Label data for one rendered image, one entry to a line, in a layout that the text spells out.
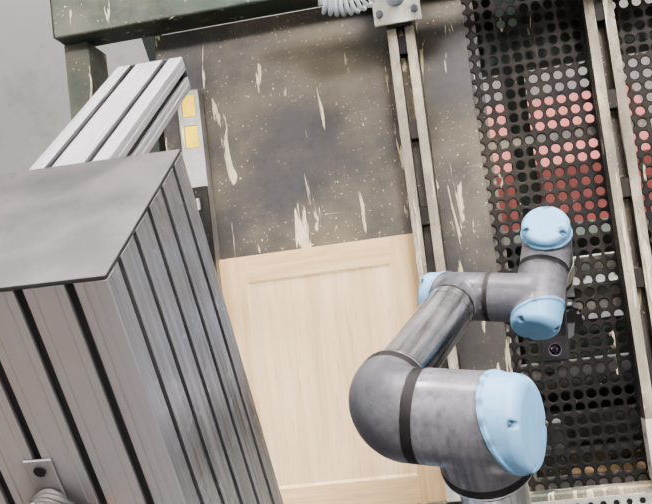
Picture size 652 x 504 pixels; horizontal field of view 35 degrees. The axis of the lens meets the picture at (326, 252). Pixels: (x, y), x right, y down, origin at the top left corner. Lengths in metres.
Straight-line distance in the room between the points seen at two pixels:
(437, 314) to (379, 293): 0.76
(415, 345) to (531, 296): 0.25
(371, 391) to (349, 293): 1.00
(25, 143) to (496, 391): 4.64
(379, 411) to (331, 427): 1.02
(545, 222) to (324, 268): 0.76
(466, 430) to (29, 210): 0.53
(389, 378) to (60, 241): 0.47
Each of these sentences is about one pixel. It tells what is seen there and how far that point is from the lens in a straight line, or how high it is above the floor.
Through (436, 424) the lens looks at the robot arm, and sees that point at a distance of 1.19.
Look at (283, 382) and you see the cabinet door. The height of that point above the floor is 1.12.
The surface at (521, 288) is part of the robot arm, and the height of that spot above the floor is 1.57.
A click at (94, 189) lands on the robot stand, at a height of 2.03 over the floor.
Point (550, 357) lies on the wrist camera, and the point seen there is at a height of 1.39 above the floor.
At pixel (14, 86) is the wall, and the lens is 5.53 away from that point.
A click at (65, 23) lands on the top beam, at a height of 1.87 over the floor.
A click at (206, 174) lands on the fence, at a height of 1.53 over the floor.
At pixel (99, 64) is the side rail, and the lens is 2.49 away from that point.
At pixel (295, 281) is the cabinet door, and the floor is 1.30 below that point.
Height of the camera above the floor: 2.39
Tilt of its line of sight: 28 degrees down
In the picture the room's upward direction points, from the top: 13 degrees counter-clockwise
